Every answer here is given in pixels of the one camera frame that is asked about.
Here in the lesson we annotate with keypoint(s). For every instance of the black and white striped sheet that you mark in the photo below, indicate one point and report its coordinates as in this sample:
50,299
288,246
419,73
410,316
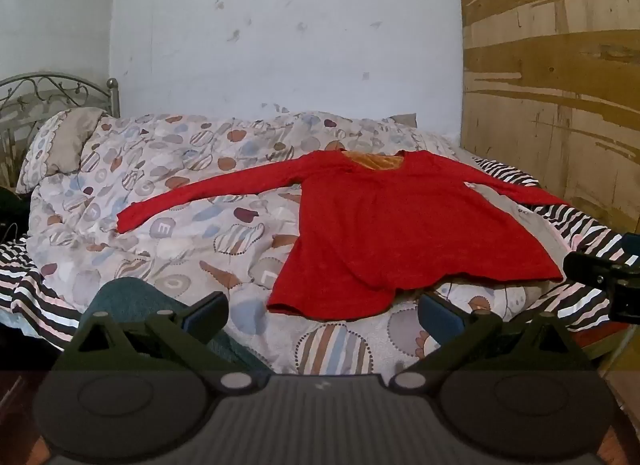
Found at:
575,245

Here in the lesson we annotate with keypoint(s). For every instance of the teal cloth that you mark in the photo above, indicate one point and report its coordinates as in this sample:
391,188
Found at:
135,297

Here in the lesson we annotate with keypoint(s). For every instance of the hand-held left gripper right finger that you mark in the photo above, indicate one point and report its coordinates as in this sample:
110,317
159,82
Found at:
442,320

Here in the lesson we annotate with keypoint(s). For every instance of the red long-sleeve shirt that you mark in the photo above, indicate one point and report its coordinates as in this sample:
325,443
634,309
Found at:
395,230

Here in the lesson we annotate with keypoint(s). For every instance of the wooden board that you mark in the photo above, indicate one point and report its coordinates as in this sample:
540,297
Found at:
550,80

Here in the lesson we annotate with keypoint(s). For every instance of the grey cloth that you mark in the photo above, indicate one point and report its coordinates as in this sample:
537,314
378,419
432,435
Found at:
530,217

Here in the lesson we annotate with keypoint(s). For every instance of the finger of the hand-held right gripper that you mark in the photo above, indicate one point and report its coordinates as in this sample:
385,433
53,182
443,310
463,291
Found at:
590,267

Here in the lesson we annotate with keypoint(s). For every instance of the metal bed headboard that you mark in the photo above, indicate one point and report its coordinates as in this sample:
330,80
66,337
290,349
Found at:
45,100

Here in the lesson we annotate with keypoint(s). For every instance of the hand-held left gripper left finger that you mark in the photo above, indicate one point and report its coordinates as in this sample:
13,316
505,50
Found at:
206,314

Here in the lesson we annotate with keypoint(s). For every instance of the patterned duvet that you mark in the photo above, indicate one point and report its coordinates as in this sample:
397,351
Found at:
190,225

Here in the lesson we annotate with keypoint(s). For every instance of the dark object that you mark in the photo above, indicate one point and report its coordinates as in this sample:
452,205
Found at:
11,212

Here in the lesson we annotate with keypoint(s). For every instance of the patterned pillow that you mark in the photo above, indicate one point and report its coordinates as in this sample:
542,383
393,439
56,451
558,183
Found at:
55,145

